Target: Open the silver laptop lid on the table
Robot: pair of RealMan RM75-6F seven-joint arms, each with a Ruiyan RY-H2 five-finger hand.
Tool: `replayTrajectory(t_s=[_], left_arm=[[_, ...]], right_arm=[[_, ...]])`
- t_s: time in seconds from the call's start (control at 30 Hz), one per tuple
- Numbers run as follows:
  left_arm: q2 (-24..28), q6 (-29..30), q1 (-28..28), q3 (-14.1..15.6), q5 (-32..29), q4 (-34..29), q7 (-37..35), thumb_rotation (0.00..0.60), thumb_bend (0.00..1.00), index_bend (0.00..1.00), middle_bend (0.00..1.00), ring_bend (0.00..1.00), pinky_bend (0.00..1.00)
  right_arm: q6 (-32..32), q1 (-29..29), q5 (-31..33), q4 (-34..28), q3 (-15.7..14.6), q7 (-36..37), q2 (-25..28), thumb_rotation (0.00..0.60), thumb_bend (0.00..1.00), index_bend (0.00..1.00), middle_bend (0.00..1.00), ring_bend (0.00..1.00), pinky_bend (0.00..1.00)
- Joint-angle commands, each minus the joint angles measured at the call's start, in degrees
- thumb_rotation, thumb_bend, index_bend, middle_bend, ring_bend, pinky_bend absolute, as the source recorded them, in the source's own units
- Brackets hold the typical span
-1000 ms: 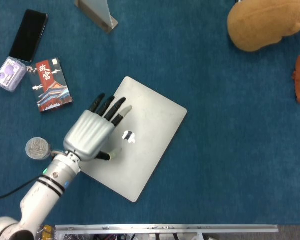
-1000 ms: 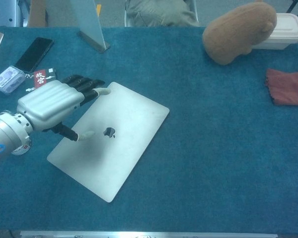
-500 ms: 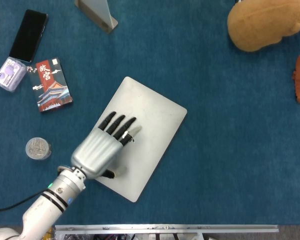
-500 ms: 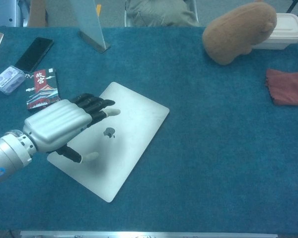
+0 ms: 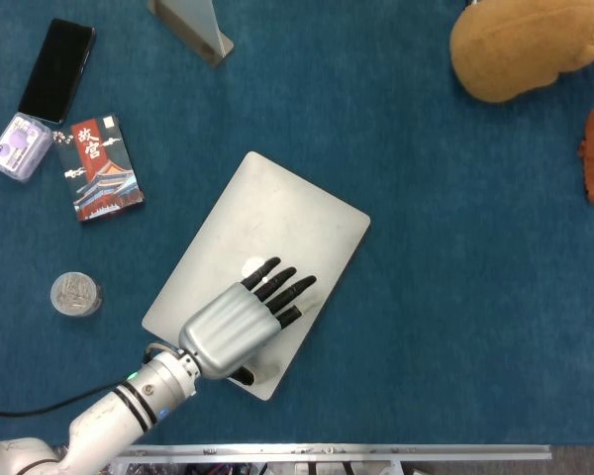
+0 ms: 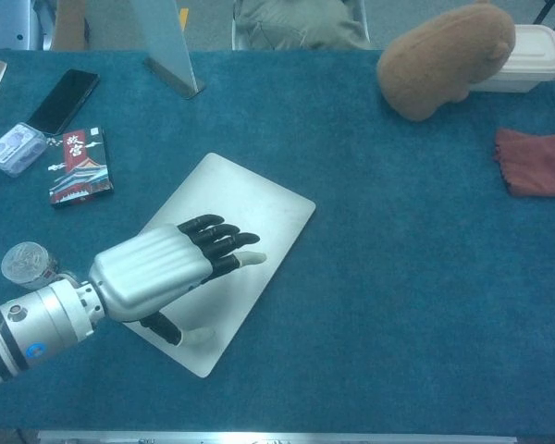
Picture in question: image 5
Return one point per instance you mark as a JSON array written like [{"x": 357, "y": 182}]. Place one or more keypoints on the frosted acrylic sign stand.
[{"x": 198, "y": 25}]

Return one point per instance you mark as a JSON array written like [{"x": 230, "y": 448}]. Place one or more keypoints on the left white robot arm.
[{"x": 104, "y": 420}]

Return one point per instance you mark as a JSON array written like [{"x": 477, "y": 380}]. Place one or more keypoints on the silver Apple laptop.
[{"x": 277, "y": 213}]

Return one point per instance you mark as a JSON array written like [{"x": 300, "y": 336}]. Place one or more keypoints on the clear plastic case purple contents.
[{"x": 17, "y": 148}]

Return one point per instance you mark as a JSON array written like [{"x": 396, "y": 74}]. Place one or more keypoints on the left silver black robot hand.
[{"x": 227, "y": 326}]

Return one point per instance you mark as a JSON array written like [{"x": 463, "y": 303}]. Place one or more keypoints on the red black card box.
[{"x": 101, "y": 173}]

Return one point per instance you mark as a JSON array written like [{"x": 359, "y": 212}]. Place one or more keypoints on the black smartphone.
[{"x": 54, "y": 69}]

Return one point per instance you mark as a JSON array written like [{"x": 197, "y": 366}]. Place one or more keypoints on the brown plush toy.
[{"x": 515, "y": 49}]

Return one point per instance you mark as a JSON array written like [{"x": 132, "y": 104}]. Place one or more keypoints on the aluminium frame rail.
[{"x": 326, "y": 450}]

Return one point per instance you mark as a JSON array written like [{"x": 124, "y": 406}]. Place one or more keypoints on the clear round jar of clips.
[{"x": 74, "y": 294}]

